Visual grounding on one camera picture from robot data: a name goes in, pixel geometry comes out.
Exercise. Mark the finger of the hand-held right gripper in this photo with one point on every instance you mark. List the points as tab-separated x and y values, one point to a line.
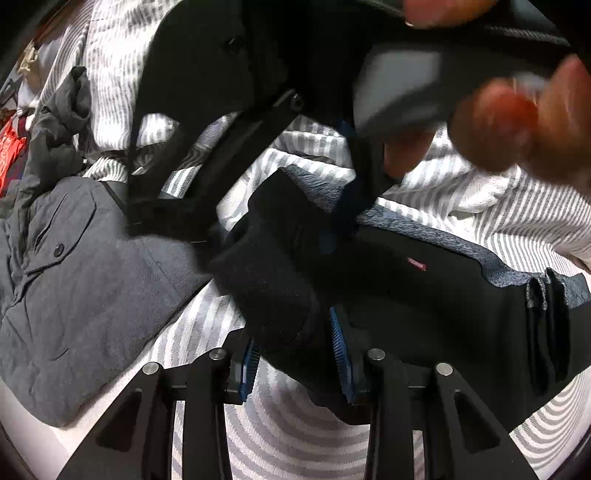
258	127
364	184

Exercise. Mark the white striped bed sheet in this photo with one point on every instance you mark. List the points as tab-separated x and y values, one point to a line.
286	429

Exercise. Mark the red cloth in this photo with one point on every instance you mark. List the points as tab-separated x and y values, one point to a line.
11	152

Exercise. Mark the person's right hand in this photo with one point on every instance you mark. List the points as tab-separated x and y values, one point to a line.
498	129

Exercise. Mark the grey buttoned jacket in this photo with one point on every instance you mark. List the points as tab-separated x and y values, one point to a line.
83	300

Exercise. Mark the grey striped duvet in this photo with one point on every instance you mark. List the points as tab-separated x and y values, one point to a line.
508	207

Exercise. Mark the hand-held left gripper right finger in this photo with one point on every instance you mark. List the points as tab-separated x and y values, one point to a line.
341	355

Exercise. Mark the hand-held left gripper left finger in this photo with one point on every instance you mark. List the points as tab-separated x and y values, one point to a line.
248	369

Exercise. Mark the dark grey garment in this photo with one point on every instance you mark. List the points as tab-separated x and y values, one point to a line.
55	134

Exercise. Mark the black pants with floral trim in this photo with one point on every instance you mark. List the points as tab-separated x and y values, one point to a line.
415	300

